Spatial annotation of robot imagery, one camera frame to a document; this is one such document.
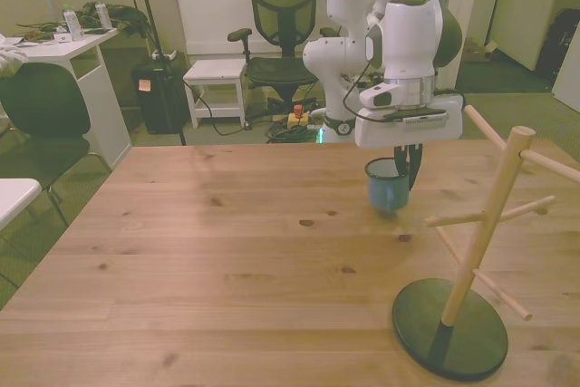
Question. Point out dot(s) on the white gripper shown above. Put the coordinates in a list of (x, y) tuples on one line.
[(408, 135)]

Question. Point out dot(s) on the blue enamel mug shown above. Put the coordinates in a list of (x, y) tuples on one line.
[(380, 192)]

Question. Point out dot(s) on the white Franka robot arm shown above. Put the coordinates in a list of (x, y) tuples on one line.
[(408, 42)]

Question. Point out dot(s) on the wooden mug tree black base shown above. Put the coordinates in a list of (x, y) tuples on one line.
[(476, 337)]

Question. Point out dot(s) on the yellow emergency stop button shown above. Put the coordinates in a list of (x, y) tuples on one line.
[(298, 117)]

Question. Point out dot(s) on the cardboard box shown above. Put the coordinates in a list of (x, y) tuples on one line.
[(478, 51)]

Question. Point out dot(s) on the white leaning panel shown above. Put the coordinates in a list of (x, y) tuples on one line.
[(521, 11)]

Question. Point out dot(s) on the black bag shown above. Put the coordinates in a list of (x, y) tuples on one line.
[(562, 42)]

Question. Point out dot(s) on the black mesh office chair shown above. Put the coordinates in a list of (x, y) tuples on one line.
[(281, 2)]

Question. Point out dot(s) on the white small stool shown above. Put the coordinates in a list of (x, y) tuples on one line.
[(213, 70)]

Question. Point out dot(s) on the black box with sticky note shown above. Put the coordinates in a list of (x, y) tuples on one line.
[(158, 110)]

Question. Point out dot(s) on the black tripod stand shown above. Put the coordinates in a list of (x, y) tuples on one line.
[(150, 11)]

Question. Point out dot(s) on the white desk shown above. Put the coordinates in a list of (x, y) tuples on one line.
[(106, 106)]

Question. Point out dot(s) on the green camouflage cloth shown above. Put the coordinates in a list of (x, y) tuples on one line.
[(122, 15)]

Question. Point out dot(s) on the clear plastic bottle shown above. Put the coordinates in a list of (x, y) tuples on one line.
[(103, 15), (73, 24)]

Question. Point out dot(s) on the small white box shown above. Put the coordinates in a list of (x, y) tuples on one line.
[(62, 37)]

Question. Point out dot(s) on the black plastic chair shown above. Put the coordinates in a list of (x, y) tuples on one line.
[(41, 101)]

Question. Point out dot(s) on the white table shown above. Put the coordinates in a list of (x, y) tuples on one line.
[(16, 196)]

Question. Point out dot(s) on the white cloth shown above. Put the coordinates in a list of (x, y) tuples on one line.
[(10, 58)]

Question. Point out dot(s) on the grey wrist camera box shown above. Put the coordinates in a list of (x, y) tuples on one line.
[(419, 117)]

